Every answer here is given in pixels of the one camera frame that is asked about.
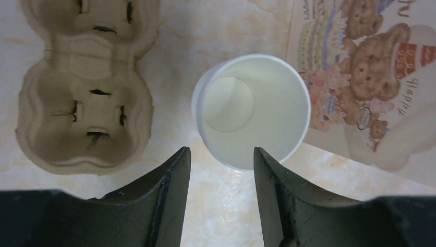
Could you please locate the brown pulp cup carrier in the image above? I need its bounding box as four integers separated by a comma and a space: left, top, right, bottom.
16, 0, 160, 175

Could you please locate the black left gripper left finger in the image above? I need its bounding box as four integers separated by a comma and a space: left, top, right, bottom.
90, 147, 191, 246

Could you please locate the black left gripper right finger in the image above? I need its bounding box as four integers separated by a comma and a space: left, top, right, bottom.
253, 147, 372, 246

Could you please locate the cream paper gift bag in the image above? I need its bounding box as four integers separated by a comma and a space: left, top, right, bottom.
286, 0, 435, 187

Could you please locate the brown paper coffee cup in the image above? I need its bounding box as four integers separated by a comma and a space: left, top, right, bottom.
191, 54, 311, 171

